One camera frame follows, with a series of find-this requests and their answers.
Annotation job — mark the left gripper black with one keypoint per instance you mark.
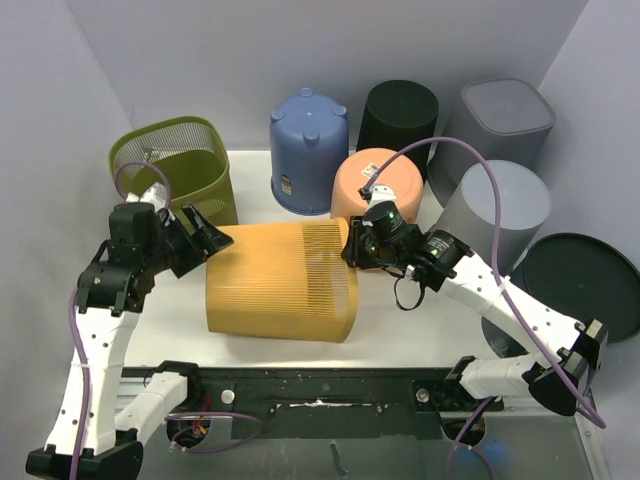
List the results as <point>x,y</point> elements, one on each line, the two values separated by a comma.
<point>214,240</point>

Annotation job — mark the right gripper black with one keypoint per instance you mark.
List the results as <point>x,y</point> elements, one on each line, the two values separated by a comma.
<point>354,245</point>

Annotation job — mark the tan round bin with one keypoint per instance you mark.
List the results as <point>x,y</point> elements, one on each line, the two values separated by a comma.
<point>366,168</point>

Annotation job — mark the tan mesh square basket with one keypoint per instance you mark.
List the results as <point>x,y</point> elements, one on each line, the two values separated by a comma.
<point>283,280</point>

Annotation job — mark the blue round bin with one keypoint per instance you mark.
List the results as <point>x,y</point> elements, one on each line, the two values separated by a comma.
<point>309,140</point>

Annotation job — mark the black ribbed round bin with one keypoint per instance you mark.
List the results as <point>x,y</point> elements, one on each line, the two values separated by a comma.
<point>396,114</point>

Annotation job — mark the grey mesh square basket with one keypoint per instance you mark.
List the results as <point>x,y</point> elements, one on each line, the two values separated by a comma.
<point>503,119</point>

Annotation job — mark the dark navy round bin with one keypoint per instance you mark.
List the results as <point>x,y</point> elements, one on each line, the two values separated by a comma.
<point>579,276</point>

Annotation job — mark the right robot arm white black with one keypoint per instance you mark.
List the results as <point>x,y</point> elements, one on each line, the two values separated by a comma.
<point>562,354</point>

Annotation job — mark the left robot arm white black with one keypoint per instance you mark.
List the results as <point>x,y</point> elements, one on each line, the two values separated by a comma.
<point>91,439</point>

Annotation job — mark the green mesh square basket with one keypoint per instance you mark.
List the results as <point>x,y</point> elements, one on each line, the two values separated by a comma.
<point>189,151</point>

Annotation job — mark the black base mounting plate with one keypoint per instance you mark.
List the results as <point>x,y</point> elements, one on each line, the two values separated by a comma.
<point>335,403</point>

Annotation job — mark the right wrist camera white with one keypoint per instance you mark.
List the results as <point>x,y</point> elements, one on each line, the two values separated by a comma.
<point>376,194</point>

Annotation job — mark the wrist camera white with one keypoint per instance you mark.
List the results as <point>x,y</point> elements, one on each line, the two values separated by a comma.
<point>157,195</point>
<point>376,194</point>

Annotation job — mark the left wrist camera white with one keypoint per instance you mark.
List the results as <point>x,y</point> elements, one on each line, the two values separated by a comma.
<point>157,195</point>

